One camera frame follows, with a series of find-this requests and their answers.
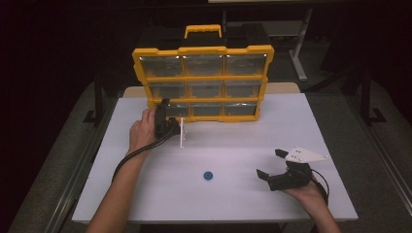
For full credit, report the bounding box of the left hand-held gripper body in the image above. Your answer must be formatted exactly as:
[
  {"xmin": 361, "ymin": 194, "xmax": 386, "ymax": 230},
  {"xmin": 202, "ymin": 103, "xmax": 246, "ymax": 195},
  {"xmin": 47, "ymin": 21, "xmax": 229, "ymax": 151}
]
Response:
[{"xmin": 154, "ymin": 102, "xmax": 188, "ymax": 150}]

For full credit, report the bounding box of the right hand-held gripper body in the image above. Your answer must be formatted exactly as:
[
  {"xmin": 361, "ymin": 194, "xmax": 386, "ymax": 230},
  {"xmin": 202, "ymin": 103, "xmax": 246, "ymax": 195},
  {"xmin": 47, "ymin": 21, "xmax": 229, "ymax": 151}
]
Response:
[{"xmin": 267, "ymin": 147, "xmax": 330, "ymax": 192}]

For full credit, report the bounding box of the clear plastic drawer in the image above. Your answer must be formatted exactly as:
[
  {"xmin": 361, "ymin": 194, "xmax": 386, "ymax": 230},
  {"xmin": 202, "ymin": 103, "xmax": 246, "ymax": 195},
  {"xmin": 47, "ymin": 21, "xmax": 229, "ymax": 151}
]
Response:
[{"xmin": 164, "ymin": 103, "xmax": 189, "ymax": 118}]

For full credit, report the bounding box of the yellow black organizer cabinet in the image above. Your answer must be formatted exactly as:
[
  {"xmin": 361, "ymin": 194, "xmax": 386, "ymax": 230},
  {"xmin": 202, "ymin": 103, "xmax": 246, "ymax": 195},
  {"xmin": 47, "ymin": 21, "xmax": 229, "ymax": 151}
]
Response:
[{"xmin": 132, "ymin": 23, "xmax": 276, "ymax": 124}]

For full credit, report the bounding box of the person's right hand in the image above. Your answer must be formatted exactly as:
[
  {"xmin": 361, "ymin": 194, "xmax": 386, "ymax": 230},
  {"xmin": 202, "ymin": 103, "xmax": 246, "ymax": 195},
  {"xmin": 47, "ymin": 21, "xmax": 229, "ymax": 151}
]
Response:
[{"xmin": 281, "ymin": 181, "xmax": 328, "ymax": 216}]

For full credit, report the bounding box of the person's left hand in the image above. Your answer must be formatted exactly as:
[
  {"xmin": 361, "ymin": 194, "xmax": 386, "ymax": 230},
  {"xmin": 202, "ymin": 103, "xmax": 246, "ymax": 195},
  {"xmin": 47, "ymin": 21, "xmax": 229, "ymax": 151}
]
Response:
[{"xmin": 128, "ymin": 108, "xmax": 159, "ymax": 153}]

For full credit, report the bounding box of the grid of clear drawers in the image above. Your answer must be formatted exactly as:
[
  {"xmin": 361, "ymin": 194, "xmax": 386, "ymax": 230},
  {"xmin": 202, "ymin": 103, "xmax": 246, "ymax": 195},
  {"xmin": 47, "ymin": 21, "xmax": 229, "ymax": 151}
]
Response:
[{"xmin": 139, "ymin": 53, "xmax": 268, "ymax": 117}]

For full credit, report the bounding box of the black metal stand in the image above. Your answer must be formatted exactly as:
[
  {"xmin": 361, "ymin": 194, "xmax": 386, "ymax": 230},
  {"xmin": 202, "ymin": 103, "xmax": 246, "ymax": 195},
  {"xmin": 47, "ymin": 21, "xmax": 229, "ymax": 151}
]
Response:
[
  {"xmin": 360, "ymin": 69, "xmax": 388, "ymax": 126},
  {"xmin": 83, "ymin": 73, "xmax": 105, "ymax": 126}
]

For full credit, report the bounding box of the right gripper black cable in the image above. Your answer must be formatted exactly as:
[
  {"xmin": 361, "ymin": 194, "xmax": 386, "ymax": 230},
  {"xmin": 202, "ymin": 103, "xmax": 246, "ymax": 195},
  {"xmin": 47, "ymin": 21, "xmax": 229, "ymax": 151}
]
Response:
[{"xmin": 310, "ymin": 168, "xmax": 330, "ymax": 207}]

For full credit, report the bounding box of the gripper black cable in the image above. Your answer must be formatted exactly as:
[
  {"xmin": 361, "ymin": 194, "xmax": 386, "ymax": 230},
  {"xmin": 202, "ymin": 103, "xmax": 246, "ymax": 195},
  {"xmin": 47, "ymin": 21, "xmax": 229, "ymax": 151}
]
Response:
[
  {"xmin": 111, "ymin": 129, "xmax": 181, "ymax": 183},
  {"xmin": 310, "ymin": 168, "xmax": 330, "ymax": 207}
]

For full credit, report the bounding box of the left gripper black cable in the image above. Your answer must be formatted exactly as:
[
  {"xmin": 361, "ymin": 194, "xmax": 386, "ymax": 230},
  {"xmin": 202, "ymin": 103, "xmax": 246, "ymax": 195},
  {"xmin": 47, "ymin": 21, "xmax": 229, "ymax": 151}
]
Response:
[{"xmin": 111, "ymin": 129, "xmax": 181, "ymax": 183}]

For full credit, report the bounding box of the aluminium frame rail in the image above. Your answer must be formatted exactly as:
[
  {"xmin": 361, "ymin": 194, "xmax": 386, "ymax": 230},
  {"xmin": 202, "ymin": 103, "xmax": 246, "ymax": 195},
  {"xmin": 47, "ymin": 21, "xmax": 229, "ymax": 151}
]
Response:
[
  {"xmin": 51, "ymin": 96, "xmax": 120, "ymax": 233},
  {"xmin": 343, "ymin": 94, "xmax": 412, "ymax": 208}
]

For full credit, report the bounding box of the white desk frame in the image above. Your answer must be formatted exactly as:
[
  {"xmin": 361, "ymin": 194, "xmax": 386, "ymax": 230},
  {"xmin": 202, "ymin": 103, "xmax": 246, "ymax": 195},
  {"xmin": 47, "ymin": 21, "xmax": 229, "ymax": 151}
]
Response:
[{"xmin": 225, "ymin": 9, "xmax": 315, "ymax": 83}]

